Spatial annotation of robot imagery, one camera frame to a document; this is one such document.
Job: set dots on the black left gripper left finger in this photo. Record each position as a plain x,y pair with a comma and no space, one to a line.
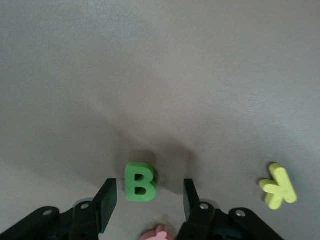
82,220

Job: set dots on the green foam letter B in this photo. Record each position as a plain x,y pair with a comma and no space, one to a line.
130,185

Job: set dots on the yellow foam letter K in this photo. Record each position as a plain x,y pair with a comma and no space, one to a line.
281,187

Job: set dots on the brown table mat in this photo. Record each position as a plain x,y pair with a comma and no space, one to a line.
100,75

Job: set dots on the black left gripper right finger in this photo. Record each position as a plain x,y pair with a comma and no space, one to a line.
205,222

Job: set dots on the pink foam letter Q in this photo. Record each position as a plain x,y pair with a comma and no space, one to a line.
157,235

